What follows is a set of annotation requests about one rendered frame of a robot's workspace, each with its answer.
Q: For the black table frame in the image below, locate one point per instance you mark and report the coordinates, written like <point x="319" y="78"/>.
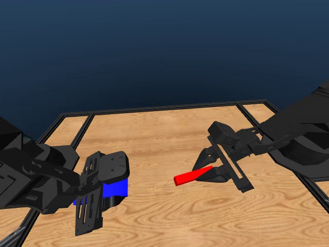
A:
<point x="164" y="108"/>

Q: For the thin red peg bar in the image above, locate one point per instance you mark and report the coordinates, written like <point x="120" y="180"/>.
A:
<point x="187" y="177"/>

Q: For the blue hollow socket block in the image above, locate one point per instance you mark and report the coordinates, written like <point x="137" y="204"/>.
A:
<point x="115" y="189"/>

